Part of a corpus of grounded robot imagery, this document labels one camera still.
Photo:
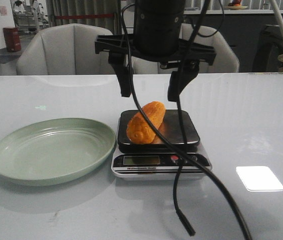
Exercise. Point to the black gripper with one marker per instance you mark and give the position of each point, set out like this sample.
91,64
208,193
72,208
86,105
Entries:
155,39

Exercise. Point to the yellow corn cob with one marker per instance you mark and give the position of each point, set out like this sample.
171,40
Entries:
138,130

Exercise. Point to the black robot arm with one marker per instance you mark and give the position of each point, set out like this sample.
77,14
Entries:
166,7

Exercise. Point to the right grey armchair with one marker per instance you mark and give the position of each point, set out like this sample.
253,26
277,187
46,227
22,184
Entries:
225,61

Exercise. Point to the grey armchair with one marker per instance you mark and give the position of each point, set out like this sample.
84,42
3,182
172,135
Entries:
65,50
225,61

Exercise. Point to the left grey armchair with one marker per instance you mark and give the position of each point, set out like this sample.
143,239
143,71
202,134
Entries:
65,50

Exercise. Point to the fruit bowl on counter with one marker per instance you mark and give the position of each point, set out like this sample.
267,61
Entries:
236,5

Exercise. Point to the black silver kitchen scale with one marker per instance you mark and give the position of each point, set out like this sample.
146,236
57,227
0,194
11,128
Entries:
155,161

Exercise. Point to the dark grey counter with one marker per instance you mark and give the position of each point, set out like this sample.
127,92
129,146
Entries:
241,30

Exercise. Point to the dark side table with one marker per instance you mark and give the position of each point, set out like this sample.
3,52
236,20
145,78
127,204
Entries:
270,46

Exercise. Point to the light green plate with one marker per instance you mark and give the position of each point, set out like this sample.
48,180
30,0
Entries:
55,151

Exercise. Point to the red trash bin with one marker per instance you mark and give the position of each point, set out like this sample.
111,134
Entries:
12,39

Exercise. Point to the pink wall notice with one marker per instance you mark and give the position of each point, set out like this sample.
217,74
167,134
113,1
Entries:
3,10

